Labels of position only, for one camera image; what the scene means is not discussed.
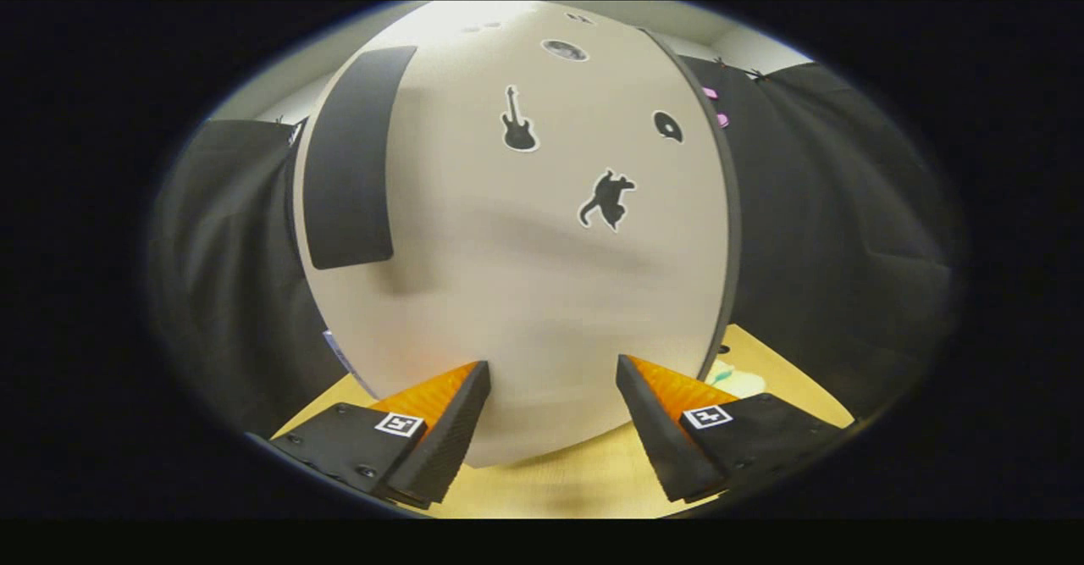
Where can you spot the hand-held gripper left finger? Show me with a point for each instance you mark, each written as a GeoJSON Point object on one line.
{"type": "Point", "coordinates": [445, 446]}

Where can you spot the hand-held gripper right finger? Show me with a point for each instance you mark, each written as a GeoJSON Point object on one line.
{"type": "Point", "coordinates": [669, 446]}

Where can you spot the dark grey cabinet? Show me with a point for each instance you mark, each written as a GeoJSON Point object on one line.
{"type": "Point", "coordinates": [735, 235]}

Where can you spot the yellow plush toy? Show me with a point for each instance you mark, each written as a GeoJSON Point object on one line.
{"type": "Point", "coordinates": [737, 381]}

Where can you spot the light blue spine book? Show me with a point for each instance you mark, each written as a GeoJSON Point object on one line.
{"type": "Point", "coordinates": [332, 347]}

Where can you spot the black backdrop cloth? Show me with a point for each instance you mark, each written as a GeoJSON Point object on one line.
{"type": "Point", "coordinates": [847, 252]}

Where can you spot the white cabinet door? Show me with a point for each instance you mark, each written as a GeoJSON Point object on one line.
{"type": "Point", "coordinates": [508, 294]}

